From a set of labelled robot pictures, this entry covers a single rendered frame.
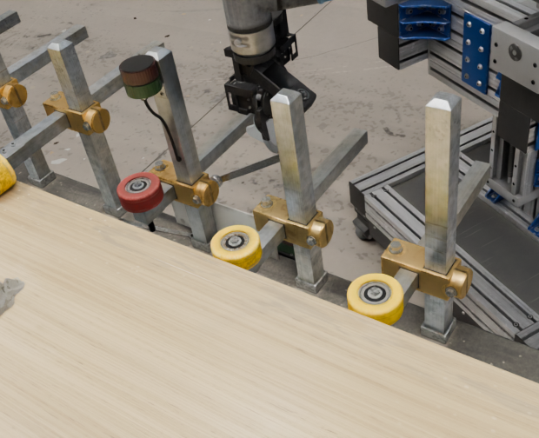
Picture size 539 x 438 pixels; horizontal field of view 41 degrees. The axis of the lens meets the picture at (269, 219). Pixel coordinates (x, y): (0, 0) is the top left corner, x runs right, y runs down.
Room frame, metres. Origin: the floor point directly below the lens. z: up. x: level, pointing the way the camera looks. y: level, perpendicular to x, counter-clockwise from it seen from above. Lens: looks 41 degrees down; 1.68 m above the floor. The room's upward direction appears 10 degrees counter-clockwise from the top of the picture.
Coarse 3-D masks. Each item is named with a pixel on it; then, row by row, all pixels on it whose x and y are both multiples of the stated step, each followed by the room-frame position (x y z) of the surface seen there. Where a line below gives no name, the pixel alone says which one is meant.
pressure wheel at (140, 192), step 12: (132, 180) 1.08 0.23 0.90; (144, 180) 1.07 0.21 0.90; (156, 180) 1.06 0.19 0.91; (120, 192) 1.04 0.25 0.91; (132, 192) 1.04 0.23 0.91; (144, 192) 1.03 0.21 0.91; (156, 192) 1.03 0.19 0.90; (132, 204) 1.02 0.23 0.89; (144, 204) 1.02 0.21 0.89; (156, 204) 1.03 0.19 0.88
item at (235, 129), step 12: (240, 120) 1.28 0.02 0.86; (252, 120) 1.29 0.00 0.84; (216, 132) 1.25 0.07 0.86; (228, 132) 1.24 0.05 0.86; (240, 132) 1.26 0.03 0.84; (204, 144) 1.21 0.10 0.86; (216, 144) 1.20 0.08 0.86; (228, 144) 1.23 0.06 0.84; (204, 156) 1.17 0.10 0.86; (216, 156) 1.20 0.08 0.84; (204, 168) 1.16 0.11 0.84; (168, 192) 1.08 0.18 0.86; (168, 204) 1.08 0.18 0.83; (144, 216) 1.03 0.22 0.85; (156, 216) 1.05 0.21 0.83
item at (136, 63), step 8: (136, 56) 1.08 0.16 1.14; (144, 56) 1.08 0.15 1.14; (128, 64) 1.06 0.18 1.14; (136, 64) 1.06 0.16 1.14; (144, 64) 1.05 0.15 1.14; (128, 72) 1.04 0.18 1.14; (160, 96) 1.08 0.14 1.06; (152, 112) 1.06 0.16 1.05; (168, 128) 1.07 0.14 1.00; (176, 152) 1.08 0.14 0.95; (176, 160) 1.08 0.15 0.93
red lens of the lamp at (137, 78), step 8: (152, 56) 1.08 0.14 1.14; (120, 64) 1.07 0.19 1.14; (152, 64) 1.05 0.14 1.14; (120, 72) 1.05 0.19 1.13; (136, 72) 1.03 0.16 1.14; (144, 72) 1.03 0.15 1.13; (152, 72) 1.04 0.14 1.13; (128, 80) 1.04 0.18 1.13; (136, 80) 1.03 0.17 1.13; (144, 80) 1.03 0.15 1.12; (152, 80) 1.04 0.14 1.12
